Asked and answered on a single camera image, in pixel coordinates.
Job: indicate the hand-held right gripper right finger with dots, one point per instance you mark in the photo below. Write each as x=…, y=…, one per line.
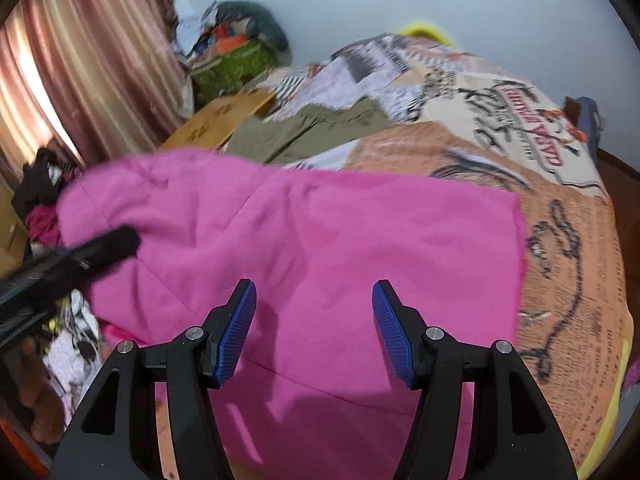
x=392, y=332

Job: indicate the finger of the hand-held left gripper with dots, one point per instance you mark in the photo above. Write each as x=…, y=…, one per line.
x=107, y=249

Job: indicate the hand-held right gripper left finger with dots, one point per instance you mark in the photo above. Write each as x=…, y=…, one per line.
x=235, y=332

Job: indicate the pink pants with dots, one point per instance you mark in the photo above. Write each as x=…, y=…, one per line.
x=325, y=240

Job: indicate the olive green pants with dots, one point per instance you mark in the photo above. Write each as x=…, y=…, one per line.
x=310, y=125

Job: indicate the dark cloth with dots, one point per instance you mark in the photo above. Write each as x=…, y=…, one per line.
x=42, y=180

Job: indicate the wooden lap desk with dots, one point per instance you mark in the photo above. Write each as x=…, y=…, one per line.
x=215, y=117

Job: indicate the printed blanket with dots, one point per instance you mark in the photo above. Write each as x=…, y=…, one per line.
x=550, y=210

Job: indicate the striped curtain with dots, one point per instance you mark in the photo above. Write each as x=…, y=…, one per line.
x=90, y=50

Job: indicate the green patterned bag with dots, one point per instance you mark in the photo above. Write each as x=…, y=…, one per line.
x=230, y=67

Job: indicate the yellow bed sheet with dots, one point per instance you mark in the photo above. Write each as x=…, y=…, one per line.
x=607, y=420

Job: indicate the pile of light clothes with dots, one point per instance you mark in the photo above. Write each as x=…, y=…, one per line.
x=197, y=30

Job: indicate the grey blue backpack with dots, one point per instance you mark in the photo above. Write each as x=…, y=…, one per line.
x=585, y=120

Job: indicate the yellow foam tube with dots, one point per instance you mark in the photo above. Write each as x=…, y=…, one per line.
x=430, y=30

